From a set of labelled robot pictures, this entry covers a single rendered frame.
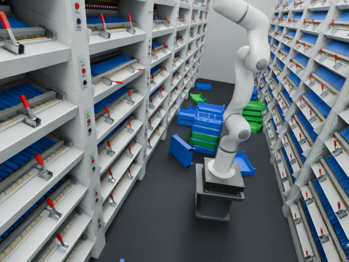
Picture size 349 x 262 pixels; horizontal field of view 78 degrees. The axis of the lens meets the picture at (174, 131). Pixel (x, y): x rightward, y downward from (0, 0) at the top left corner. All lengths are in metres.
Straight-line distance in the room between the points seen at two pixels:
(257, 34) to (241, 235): 1.27
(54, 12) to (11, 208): 0.59
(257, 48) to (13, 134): 1.00
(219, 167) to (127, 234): 0.75
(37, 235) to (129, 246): 0.71
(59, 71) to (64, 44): 0.10
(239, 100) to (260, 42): 0.30
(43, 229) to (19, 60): 0.59
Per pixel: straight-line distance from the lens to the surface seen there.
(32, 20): 0.88
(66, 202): 1.04
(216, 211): 1.68
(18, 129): 0.74
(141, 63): 1.46
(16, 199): 0.81
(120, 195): 1.58
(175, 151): 2.18
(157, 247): 1.54
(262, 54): 1.13
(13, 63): 0.66
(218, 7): 1.08
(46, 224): 0.99
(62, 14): 0.81
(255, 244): 1.72
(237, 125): 1.26
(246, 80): 1.23
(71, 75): 0.84
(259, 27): 1.16
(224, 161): 1.45
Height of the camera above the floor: 1.31
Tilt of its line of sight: 29 degrees down
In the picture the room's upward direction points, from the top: 7 degrees clockwise
